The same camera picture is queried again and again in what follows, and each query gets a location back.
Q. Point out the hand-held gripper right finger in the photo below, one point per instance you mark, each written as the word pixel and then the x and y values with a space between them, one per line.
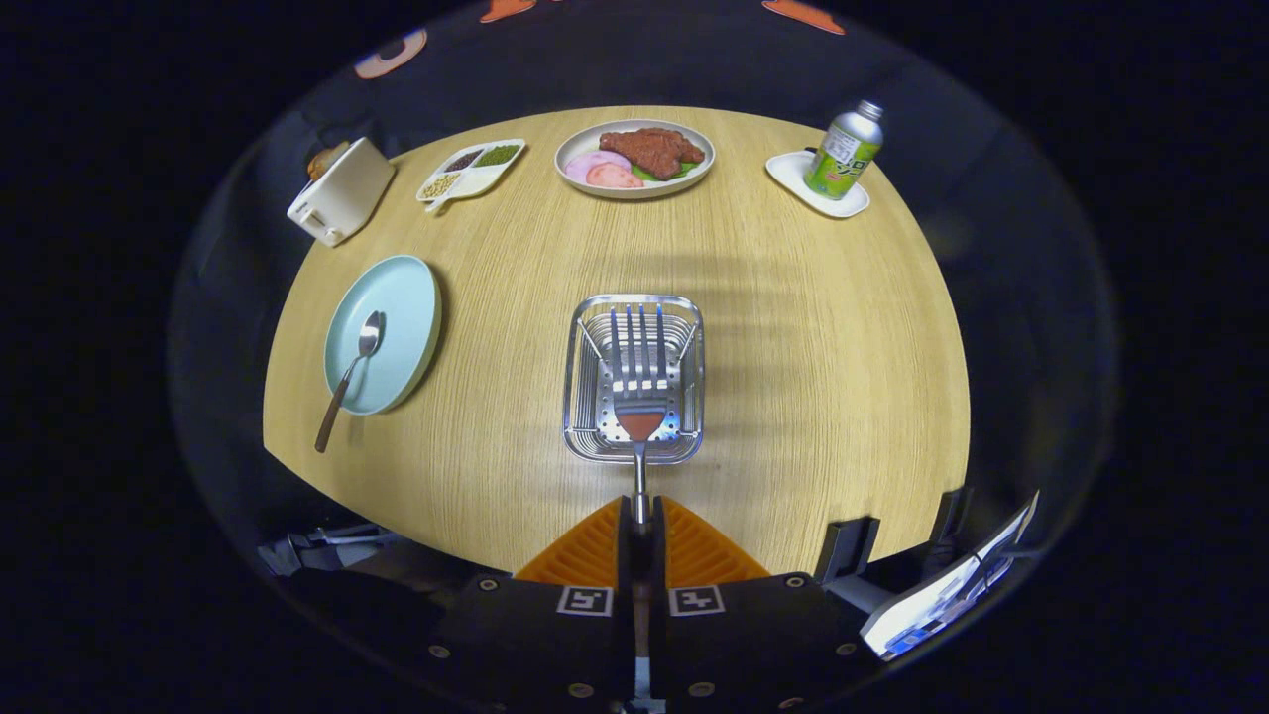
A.
pixel 753 635

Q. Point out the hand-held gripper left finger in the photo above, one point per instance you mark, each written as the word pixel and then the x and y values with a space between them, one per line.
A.
pixel 535 635

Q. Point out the silver fork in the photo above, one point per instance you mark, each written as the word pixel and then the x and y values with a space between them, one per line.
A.
pixel 639 392

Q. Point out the silver spoon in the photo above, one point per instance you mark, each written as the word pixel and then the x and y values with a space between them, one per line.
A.
pixel 370 332

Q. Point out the black chair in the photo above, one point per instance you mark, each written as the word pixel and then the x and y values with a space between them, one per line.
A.
pixel 845 550

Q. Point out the light blue plate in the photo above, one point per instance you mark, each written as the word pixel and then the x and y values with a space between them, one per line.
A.
pixel 402 297

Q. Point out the white divided dish with beans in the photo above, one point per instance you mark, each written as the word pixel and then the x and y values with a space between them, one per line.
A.
pixel 476 182

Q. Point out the pink ham slice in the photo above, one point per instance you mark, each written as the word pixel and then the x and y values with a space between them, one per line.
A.
pixel 588 164
pixel 615 178

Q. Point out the white square saucer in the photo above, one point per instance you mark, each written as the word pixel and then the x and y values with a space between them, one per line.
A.
pixel 788 171

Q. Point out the white toaster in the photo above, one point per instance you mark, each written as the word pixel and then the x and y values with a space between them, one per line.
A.
pixel 347 193

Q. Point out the green drink bottle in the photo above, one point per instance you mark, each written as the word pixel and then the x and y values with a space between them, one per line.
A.
pixel 843 159

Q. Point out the brown meat steak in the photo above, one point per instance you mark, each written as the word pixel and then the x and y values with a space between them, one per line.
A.
pixel 649 151

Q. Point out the white plate with meat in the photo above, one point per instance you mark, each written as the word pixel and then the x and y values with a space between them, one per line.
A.
pixel 583 140

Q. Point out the brown toast slice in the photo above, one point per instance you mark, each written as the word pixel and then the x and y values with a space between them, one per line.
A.
pixel 325 161

